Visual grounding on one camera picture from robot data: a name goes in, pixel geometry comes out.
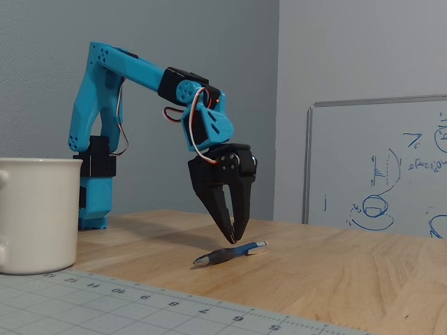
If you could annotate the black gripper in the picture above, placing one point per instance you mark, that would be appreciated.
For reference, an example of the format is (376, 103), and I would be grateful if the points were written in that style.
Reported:
(209, 174)

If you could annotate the blue and black pen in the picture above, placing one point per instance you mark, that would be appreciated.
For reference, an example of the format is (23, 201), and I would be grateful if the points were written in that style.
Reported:
(230, 254)

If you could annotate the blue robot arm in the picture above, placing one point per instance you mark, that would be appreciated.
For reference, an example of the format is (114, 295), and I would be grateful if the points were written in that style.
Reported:
(87, 104)

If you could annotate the whiteboard with blue drawings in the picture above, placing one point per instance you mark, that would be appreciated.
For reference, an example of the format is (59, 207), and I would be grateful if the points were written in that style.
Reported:
(377, 164)

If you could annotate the grey gridded cutting mat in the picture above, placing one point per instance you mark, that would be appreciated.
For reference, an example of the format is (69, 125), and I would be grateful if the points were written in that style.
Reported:
(87, 307)

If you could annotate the white ceramic mug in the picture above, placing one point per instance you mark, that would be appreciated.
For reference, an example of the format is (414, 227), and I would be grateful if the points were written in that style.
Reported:
(38, 216)

